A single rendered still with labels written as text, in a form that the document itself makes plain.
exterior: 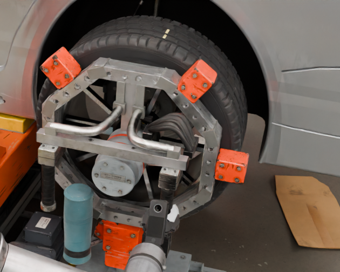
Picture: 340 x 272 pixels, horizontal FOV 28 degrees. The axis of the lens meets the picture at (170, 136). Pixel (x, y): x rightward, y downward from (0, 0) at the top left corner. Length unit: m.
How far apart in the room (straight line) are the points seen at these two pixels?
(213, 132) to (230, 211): 1.39
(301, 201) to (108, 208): 1.48
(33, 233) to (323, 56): 1.14
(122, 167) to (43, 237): 0.61
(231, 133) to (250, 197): 1.41
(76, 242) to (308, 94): 0.85
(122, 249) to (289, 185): 1.48
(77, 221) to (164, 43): 0.59
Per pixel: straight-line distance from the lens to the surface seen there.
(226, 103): 2.00
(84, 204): 2.05
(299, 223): 3.30
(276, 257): 3.09
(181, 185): 2.23
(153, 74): 1.91
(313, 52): 2.09
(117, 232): 2.21
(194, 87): 1.89
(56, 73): 2.00
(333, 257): 3.17
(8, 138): 2.44
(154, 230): 1.73
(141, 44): 1.97
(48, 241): 2.42
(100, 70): 1.94
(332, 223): 3.36
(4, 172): 2.33
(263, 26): 2.07
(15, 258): 1.37
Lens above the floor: 1.93
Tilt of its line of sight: 30 degrees down
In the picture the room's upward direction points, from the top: 6 degrees clockwise
